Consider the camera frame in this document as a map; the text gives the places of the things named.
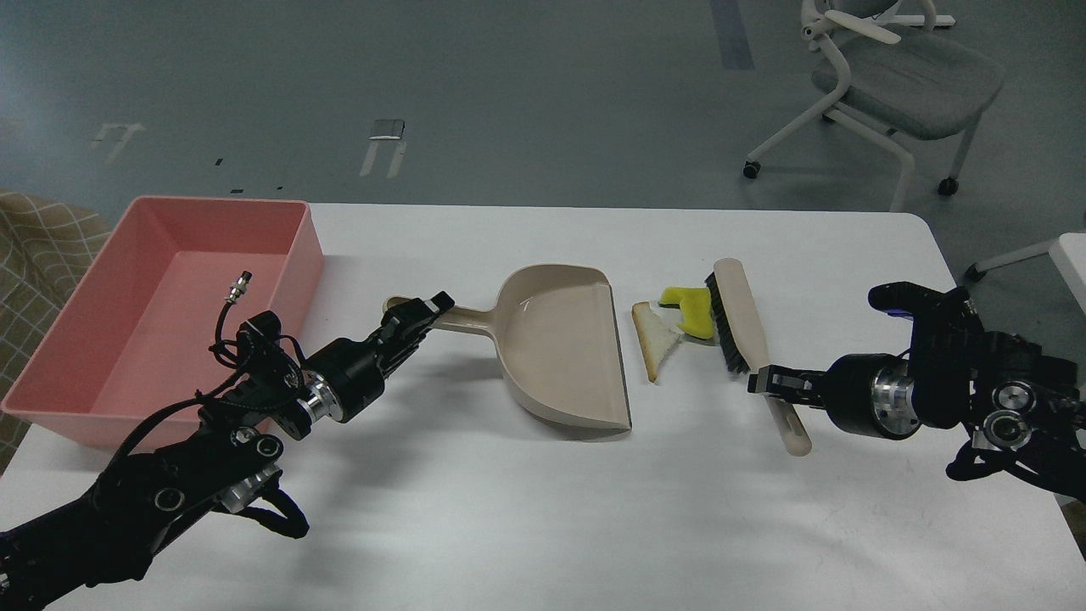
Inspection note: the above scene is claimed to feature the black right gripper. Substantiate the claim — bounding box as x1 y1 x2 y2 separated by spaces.
746 353 921 440

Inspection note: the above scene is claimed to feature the yellow sponge piece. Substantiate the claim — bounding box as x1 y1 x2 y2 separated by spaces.
657 287 716 341

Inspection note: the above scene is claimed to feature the white bread slice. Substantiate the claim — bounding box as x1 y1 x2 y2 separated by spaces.
631 301 683 384

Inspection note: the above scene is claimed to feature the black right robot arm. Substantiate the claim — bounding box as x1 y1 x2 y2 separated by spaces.
748 282 1083 500

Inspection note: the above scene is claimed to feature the beige checkered cloth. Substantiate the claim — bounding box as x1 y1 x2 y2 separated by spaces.
0 191 115 472

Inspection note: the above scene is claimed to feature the pink plastic bin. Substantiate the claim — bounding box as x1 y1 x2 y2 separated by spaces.
3 196 323 450

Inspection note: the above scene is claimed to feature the grey white office chair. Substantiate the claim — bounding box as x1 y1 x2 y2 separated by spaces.
743 1 1007 212

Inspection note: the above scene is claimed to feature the beige hand brush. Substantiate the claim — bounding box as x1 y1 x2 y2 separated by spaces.
705 258 812 457

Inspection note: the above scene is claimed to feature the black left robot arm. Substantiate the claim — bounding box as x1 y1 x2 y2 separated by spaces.
3 272 455 610

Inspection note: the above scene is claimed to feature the beige plastic dustpan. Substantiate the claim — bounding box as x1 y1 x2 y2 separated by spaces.
434 264 632 433

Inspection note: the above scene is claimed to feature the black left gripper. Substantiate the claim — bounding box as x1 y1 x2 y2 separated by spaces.
304 293 456 423

